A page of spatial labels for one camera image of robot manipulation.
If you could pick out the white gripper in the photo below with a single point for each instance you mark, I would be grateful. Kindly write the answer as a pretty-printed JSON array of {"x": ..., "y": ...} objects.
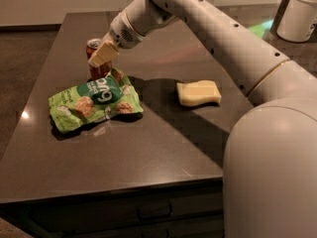
[{"x": 121, "y": 33}]

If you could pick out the red coke can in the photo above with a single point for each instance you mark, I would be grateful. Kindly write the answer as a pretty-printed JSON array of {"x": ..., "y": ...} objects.
[{"x": 98, "y": 67}]

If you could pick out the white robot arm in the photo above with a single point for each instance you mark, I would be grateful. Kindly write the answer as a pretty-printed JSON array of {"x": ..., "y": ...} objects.
[{"x": 270, "y": 160}]

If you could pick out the green rice chip bag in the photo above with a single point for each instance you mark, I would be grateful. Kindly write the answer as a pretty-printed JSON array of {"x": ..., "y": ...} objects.
[{"x": 94, "y": 101}]

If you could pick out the yellow sponge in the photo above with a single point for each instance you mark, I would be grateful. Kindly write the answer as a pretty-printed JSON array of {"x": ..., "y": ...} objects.
[{"x": 198, "y": 93}]

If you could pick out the dark drawer cabinet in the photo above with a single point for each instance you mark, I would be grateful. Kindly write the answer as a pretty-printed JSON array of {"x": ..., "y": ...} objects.
[{"x": 197, "y": 212}]

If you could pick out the white cylindrical container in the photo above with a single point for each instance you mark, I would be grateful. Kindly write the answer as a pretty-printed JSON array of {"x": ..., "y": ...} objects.
[{"x": 298, "y": 21}]

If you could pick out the black drawer handle left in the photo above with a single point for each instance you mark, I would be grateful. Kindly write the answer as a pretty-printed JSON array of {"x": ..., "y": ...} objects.
[{"x": 154, "y": 211}]

